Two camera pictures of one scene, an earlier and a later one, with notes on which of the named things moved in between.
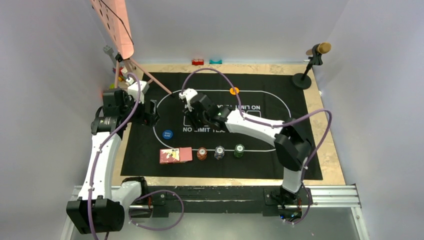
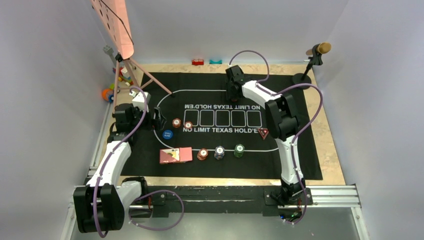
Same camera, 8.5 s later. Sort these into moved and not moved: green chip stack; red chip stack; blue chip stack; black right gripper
Moved: black right gripper
Not moved: green chip stack; blue chip stack; red chip stack
